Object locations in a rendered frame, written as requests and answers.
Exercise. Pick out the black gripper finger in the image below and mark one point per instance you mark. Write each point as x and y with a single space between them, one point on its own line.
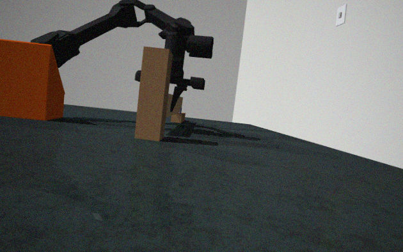
177 92

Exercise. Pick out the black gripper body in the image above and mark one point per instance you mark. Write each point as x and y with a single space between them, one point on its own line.
176 73

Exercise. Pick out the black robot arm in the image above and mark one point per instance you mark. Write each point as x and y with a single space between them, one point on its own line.
179 33

